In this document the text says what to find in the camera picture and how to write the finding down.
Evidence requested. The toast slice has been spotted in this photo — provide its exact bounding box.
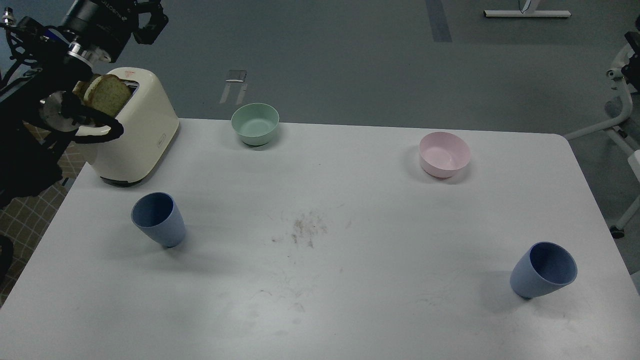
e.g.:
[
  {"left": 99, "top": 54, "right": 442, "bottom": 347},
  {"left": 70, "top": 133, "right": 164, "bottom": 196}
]
[
  {"left": 82, "top": 74, "right": 132, "bottom": 117},
  {"left": 72, "top": 73, "right": 102, "bottom": 105}
]

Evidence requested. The white stand base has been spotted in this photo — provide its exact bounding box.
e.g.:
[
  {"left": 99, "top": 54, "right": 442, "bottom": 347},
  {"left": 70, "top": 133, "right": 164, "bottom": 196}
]
[{"left": 483, "top": 0, "right": 572, "bottom": 19}]

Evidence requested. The front toast slice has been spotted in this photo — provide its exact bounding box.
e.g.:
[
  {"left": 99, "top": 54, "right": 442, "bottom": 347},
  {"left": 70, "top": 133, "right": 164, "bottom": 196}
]
[{"left": 82, "top": 74, "right": 132, "bottom": 117}]

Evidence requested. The blue cup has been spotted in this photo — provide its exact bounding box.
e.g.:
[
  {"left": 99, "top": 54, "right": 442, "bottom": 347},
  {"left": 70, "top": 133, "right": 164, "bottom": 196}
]
[
  {"left": 509, "top": 241, "right": 578, "bottom": 299},
  {"left": 130, "top": 192, "right": 186, "bottom": 248}
]

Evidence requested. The green bowl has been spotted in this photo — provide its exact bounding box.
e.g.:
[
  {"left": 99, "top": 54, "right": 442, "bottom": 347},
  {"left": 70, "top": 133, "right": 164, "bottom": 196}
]
[{"left": 231, "top": 103, "right": 281, "bottom": 147}]

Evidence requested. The white chair frame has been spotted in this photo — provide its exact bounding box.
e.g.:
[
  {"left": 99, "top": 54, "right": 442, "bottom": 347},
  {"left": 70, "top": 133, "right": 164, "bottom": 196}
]
[{"left": 563, "top": 15, "right": 640, "bottom": 239}]

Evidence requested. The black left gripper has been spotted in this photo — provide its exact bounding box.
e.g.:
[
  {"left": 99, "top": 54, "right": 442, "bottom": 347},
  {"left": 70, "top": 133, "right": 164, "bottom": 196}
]
[{"left": 60, "top": 0, "right": 169, "bottom": 57}]

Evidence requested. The pink bowl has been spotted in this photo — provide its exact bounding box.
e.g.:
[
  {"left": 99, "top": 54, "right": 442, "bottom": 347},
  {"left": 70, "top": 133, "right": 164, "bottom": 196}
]
[{"left": 418, "top": 131, "right": 471, "bottom": 179}]

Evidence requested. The rear toast slice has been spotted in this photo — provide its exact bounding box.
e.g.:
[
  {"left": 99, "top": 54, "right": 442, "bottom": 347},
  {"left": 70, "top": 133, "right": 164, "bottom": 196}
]
[{"left": 72, "top": 73, "right": 102, "bottom": 105}]

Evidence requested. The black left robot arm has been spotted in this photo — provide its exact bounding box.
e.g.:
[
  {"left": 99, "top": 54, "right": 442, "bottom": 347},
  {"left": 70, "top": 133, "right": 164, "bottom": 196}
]
[{"left": 0, "top": 0, "right": 169, "bottom": 208}]

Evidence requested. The cream white toaster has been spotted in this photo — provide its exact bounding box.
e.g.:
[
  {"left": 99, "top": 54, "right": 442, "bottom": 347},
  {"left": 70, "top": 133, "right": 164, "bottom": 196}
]
[{"left": 75, "top": 67, "right": 179, "bottom": 188}]

